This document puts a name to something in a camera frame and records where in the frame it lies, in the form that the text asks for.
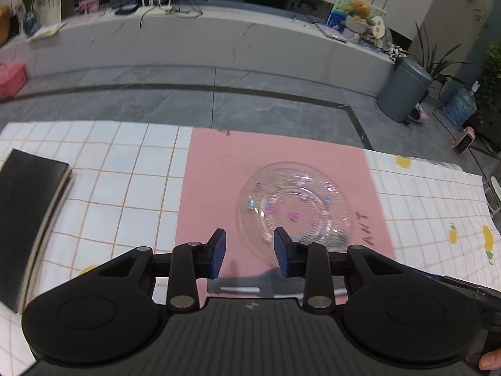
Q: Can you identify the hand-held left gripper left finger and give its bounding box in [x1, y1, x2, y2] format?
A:
[88, 228, 228, 312]

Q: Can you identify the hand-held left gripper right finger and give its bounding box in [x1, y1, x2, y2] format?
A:
[273, 227, 416, 310]

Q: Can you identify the clear glass flower plate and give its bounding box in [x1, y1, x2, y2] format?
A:
[235, 161, 355, 261]

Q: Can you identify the person's right hand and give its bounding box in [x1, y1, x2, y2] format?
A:
[478, 349, 501, 372]

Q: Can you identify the pink table mat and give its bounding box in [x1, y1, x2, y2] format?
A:
[174, 127, 397, 307]

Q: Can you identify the small pink heater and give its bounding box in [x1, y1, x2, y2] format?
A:
[453, 126, 477, 154]

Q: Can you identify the black hardcover book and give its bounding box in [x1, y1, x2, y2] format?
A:
[0, 148, 73, 315]

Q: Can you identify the grey trash bin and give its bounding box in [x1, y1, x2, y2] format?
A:
[377, 56, 433, 124]

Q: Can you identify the white marble ledge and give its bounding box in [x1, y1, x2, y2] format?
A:
[0, 0, 397, 87]

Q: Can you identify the blue water bottle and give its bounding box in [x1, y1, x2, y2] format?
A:
[442, 81, 478, 128]

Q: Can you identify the bushy green plant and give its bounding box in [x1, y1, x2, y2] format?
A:
[477, 42, 501, 127]

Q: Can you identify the long leaf potted plant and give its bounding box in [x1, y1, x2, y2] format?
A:
[407, 23, 471, 84]

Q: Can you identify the brown teddy bear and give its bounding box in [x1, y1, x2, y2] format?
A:
[344, 0, 377, 29]

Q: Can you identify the pink plastic basket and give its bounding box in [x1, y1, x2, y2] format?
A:
[0, 62, 28, 99]

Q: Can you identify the stack of papers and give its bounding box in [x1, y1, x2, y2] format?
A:
[27, 23, 66, 42]

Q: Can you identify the blue glass vase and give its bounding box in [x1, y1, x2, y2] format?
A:
[22, 11, 40, 36]

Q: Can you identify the white flower picture card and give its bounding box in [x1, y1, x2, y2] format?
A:
[37, 0, 63, 26]

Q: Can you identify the gold round vase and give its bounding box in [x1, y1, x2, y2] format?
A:
[0, 5, 11, 46]

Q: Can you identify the black cable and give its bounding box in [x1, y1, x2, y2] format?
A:
[138, 5, 205, 29]

